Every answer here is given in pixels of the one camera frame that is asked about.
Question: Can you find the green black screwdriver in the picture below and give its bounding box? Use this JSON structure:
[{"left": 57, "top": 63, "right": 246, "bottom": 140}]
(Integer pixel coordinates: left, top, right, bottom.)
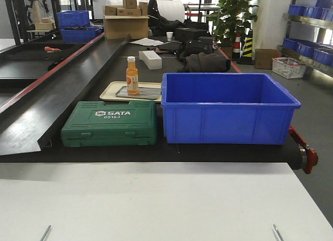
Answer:
[
  {"left": 273, "top": 224, "right": 284, "bottom": 241},
  {"left": 40, "top": 225, "right": 52, "bottom": 241}
]

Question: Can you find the small metal tray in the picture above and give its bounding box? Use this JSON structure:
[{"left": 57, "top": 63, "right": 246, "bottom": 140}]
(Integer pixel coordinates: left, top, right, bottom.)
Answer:
[{"left": 116, "top": 86, "right": 161, "bottom": 100}]

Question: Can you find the beige plastic tray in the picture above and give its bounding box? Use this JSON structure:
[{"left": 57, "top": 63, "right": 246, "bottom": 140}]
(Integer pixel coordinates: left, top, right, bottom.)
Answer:
[{"left": 99, "top": 81, "right": 162, "bottom": 103}]

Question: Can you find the large blue plastic bin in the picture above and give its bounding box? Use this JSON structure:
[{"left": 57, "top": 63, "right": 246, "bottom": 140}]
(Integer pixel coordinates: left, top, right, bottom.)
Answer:
[{"left": 161, "top": 73, "right": 301, "bottom": 145}]

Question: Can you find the orange juice bottle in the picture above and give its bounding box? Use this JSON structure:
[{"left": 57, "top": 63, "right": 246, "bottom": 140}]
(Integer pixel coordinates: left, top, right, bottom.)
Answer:
[{"left": 126, "top": 56, "right": 139, "bottom": 95}]

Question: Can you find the white foam block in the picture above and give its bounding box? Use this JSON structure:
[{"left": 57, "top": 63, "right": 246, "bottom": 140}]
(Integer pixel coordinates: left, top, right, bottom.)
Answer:
[{"left": 139, "top": 50, "right": 162, "bottom": 70}]

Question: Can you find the dark folded cloth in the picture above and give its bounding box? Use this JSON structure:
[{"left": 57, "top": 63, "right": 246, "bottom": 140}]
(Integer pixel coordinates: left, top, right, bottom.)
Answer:
[{"left": 177, "top": 53, "right": 231, "bottom": 73}]

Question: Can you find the green SATA tool case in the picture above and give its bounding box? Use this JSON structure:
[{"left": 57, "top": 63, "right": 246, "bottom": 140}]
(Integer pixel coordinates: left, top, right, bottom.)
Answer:
[{"left": 61, "top": 100, "right": 158, "bottom": 147}]

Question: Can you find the black bag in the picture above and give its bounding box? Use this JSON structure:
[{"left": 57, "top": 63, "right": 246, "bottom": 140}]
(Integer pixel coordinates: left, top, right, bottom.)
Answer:
[{"left": 176, "top": 36, "right": 213, "bottom": 61}]

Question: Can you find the white paper cup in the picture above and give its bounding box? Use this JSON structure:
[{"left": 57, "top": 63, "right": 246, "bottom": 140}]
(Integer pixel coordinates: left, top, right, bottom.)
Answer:
[{"left": 166, "top": 32, "right": 173, "bottom": 41}]

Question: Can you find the red white traffic cone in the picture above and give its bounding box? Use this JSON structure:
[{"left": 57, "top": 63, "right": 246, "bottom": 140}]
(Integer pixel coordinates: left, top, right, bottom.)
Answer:
[{"left": 232, "top": 32, "right": 241, "bottom": 60}]

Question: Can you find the yellow black traffic cone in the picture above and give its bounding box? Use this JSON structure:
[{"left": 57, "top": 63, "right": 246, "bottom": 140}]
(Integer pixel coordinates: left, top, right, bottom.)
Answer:
[{"left": 237, "top": 29, "right": 253, "bottom": 65}]

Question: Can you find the large cardboard box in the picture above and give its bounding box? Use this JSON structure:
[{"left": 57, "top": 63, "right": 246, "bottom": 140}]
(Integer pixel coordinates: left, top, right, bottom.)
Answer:
[{"left": 104, "top": 15, "right": 149, "bottom": 40}]

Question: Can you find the brown cardboard box on floor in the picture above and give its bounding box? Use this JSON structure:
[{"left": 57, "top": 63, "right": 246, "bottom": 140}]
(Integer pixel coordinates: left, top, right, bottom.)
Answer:
[{"left": 254, "top": 48, "right": 281, "bottom": 70}]

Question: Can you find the green potted plant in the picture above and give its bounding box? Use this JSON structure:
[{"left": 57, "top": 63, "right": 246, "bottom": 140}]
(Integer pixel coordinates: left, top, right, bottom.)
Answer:
[{"left": 213, "top": 0, "right": 257, "bottom": 46}]

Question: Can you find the stacked blue bins far left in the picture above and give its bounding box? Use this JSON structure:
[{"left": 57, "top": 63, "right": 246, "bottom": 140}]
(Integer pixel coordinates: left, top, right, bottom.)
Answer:
[{"left": 57, "top": 10, "right": 104, "bottom": 43}]

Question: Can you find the white plastic basket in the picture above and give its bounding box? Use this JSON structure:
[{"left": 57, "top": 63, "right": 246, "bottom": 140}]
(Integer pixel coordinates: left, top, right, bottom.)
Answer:
[{"left": 272, "top": 57, "right": 306, "bottom": 79}]

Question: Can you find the metal shelf with blue bins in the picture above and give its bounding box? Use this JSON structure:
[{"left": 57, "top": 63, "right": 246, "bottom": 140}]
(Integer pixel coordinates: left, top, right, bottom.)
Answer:
[{"left": 278, "top": 0, "right": 332, "bottom": 77}]

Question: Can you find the orange handled tool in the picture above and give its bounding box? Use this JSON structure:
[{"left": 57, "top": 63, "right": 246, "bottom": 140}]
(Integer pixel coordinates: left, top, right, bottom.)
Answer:
[{"left": 44, "top": 46, "right": 61, "bottom": 53}]

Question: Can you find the red conveyor end bracket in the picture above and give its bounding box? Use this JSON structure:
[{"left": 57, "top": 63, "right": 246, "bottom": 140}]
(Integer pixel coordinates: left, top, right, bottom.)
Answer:
[{"left": 288, "top": 125, "right": 318, "bottom": 174}]

